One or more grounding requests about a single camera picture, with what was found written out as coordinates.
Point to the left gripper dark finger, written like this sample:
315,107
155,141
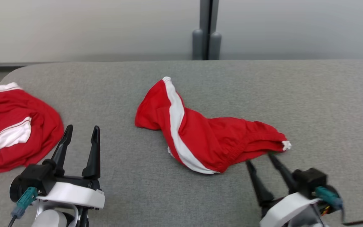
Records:
94,154
62,148

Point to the grey partition post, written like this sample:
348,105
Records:
203,19

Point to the red shirt white sleeves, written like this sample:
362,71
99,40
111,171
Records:
39,126

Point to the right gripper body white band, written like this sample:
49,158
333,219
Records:
282,209

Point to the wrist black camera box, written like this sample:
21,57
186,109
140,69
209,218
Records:
31,178
309,179

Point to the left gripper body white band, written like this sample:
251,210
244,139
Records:
74,192

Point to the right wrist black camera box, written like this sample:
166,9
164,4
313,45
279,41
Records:
309,179

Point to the red shorts white stripe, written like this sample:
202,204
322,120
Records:
219,138

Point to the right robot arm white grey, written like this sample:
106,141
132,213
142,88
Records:
304,220

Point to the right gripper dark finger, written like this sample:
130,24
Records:
261,189
282,171

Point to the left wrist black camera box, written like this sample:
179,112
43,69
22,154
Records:
31,178

